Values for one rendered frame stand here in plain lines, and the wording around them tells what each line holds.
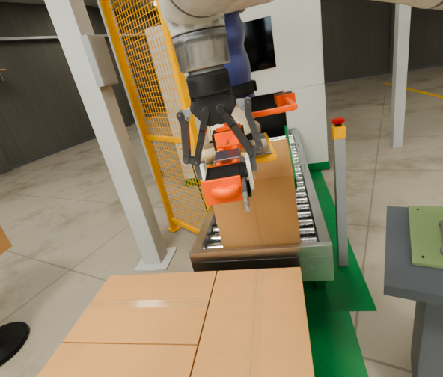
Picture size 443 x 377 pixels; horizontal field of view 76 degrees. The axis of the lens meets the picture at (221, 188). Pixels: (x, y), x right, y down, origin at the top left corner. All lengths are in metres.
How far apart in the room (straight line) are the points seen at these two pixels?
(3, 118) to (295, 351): 9.08
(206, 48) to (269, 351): 0.95
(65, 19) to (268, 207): 1.65
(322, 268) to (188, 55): 1.22
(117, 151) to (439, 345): 2.01
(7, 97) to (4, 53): 1.13
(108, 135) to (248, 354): 1.65
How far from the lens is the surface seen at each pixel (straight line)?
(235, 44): 1.04
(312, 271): 1.50
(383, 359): 1.80
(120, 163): 2.21
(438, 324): 1.31
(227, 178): 0.52
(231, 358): 1.13
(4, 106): 9.56
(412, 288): 1.05
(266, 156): 1.01
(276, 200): 1.35
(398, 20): 4.19
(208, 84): 0.49
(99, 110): 2.16
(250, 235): 1.46
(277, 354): 1.11
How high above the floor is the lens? 1.45
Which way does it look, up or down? 23 degrees down
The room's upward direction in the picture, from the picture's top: 12 degrees counter-clockwise
